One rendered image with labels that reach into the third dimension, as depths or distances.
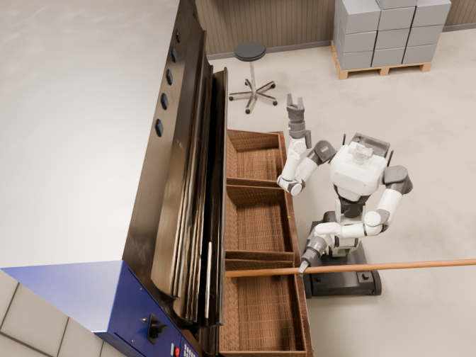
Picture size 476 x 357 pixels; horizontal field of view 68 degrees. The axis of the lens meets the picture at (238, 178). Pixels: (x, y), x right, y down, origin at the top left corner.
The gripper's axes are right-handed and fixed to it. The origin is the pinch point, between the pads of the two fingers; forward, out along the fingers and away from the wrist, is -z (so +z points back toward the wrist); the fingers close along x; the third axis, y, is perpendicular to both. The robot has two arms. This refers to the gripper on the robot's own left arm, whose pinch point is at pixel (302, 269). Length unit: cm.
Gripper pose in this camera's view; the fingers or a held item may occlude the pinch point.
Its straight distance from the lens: 183.4
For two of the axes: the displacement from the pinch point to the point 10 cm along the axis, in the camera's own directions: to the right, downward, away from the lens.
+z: 5.7, -6.7, 4.8
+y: -8.2, -3.8, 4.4
